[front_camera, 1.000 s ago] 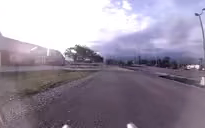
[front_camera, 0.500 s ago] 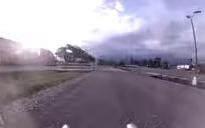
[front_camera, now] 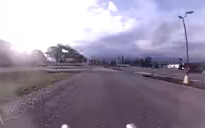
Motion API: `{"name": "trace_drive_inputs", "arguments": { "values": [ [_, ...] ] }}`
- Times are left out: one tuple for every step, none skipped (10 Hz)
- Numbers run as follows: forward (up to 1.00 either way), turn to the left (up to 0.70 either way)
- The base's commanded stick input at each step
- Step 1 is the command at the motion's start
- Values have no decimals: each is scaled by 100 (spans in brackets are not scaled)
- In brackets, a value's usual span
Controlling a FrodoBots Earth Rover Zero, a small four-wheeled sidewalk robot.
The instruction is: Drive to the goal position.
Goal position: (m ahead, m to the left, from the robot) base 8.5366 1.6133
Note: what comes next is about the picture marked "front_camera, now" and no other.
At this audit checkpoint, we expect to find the gravel strip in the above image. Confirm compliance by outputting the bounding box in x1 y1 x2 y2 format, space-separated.
0 74 74 128

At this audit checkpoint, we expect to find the distant row of trees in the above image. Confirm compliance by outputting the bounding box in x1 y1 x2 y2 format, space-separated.
88 55 164 69

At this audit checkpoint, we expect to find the grey asphalt road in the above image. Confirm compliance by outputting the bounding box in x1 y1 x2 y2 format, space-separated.
3 66 205 128

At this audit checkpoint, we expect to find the grass patch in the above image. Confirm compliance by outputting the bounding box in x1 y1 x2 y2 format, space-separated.
0 70 78 103

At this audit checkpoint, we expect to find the raised kerb island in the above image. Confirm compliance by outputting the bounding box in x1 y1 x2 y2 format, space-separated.
104 65 191 86

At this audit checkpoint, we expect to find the pale concrete pavement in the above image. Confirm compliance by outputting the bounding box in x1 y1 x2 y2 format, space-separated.
0 64 118 74

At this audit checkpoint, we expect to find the long low building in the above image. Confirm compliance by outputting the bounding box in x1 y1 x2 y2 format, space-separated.
0 36 48 67

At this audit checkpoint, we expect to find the tree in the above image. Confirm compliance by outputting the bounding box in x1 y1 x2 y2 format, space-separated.
45 43 88 64

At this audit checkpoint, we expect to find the street lamp pole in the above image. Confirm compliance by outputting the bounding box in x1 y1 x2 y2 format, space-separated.
177 10 195 85

